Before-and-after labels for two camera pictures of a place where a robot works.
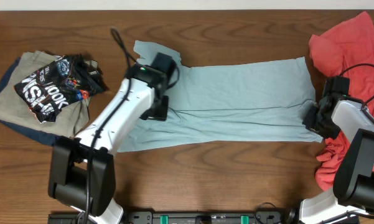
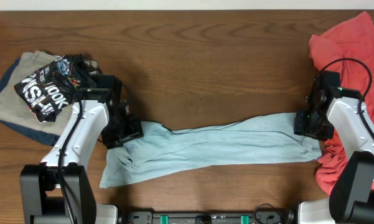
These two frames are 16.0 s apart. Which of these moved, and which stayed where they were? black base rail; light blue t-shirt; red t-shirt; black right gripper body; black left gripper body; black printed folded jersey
Moved: black left gripper body; light blue t-shirt
Stayed: black printed folded jersey; black right gripper body; black base rail; red t-shirt
